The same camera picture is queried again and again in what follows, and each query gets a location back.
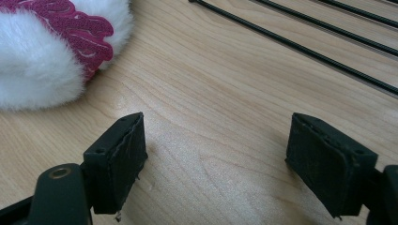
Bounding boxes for black cable tie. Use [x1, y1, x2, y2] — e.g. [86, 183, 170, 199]
[255, 0, 398, 58]
[318, 0, 398, 29]

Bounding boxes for black wire rack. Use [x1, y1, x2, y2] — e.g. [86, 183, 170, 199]
[189, 0, 398, 96]

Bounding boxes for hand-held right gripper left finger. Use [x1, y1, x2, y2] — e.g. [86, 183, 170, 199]
[82, 112, 149, 217]

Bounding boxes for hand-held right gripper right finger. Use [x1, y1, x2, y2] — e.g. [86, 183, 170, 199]
[284, 112, 379, 219]

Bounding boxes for white fluffy plush toy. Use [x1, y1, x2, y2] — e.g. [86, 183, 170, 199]
[0, 0, 135, 112]

